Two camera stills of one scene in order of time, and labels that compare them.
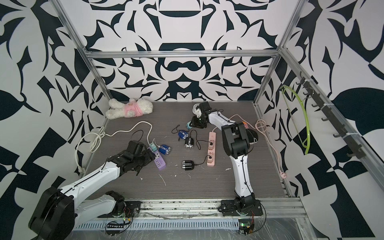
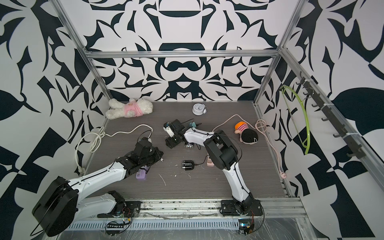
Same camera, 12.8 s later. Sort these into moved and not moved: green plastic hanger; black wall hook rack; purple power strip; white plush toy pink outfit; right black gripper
Moved: right black gripper; purple power strip
Not moved: black wall hook rack; white plush toy pink outfit; green plastic hanger
